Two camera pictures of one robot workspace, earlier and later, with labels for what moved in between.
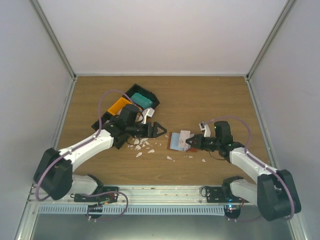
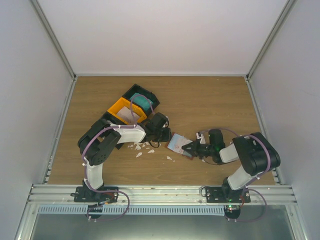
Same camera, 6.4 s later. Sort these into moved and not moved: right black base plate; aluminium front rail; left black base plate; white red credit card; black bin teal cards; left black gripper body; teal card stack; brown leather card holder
Moved: white red credit card; left black gripper body; brown leather card holder
Not moved: left black base plate; teal card stack; right black base plate; aluminium front rail; black bin teal cards
